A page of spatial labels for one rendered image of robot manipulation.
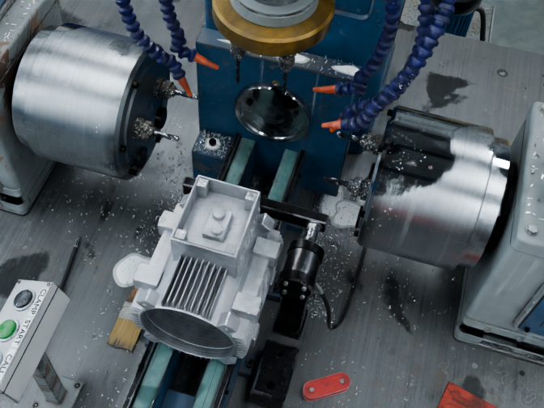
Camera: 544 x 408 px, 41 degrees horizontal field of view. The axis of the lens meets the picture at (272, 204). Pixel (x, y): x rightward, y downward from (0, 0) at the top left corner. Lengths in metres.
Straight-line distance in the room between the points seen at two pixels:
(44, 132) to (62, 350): 0.39
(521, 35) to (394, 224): 2.15
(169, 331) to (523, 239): 0.56
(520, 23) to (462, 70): 1.48
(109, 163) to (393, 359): 0.62
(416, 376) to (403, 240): 0.29
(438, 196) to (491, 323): 0.30
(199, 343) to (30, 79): 0.51
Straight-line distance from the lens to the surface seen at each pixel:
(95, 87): 1.23
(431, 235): 1.17
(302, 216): 1.21
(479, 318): 1.34
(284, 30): 1.04
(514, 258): 1.17
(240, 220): 1.10
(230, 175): 1.39
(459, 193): 1.15
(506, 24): 3.26
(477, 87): 1.80
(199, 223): 1.10
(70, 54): 1.27
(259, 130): 1.40
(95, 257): 1.45
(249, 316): 1.08
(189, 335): 1.20
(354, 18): 1.32
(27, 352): 1.09
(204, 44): 1.29
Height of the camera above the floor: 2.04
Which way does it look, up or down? 56 degrees down
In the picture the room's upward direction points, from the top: 6 degrees clockwise
